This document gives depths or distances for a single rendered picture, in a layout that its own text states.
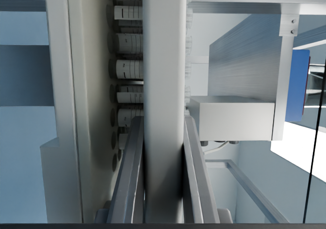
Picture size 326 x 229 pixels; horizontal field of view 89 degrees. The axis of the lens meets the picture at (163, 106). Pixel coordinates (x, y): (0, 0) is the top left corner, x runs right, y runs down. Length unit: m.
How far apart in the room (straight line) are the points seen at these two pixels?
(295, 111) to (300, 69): 0.12
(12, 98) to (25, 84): 0.07
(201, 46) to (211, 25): 0.49
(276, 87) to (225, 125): 0.16
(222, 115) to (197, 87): 3.55
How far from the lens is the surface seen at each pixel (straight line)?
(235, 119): 0.48
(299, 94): 0.60
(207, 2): 0.41
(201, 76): 4.02
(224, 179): 4.84
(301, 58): 0.60
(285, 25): 0.54
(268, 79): 0.55
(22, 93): 0.73
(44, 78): 0.68
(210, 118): 0.45
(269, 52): 0.56
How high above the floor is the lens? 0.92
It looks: 1 degrees up
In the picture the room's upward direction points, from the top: 90 degrees clockwise
